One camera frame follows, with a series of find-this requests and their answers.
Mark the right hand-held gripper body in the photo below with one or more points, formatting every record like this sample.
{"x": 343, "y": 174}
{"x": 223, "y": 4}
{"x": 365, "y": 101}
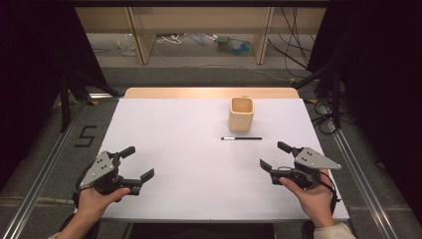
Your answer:
{"x": 312, "y": 158}

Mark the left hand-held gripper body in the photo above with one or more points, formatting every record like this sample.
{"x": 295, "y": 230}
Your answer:
{"x": 99, "y": 169}

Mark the black pen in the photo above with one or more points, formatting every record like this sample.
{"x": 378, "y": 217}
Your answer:
{"x": 242, "y": 138}

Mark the beige square pen holder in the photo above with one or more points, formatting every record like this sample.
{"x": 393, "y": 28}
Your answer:
{"x": 241, "y": 121}

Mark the person's left hand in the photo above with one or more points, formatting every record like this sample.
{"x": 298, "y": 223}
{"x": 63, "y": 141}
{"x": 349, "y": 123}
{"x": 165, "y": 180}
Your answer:
{"x": 93, "y": 204}

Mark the person's right hand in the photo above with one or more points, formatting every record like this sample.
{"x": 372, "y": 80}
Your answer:
{"x": 316, "y": 202}

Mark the white board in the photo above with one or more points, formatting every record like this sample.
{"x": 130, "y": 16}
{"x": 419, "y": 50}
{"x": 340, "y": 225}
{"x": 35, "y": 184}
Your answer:
{"x": 199, "y": 172}

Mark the black metal stand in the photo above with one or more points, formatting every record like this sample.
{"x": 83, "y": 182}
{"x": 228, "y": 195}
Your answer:
{"x": 65, "y": 103}
{"x": 335, "y": 99}

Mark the black curtain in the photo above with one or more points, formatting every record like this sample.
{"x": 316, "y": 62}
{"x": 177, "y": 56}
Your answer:
{"x": 30, "y": 66}
{"x": 381, "y": 83}

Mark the clear plastic bag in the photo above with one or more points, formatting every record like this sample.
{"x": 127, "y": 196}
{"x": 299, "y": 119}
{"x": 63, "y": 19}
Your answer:
{"x": 127, "y": 45}

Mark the green and blue plastic packets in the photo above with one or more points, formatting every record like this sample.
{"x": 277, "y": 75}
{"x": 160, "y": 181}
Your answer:
{"x": 234, "y": 45}

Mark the beige wooden desk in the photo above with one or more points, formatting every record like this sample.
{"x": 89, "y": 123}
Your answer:
{"x": 199, "y": 20}

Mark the aluminium floor rail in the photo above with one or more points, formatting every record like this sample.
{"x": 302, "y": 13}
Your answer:
{"x": 40, "y": 186}
{"x": 361, "y": 179}

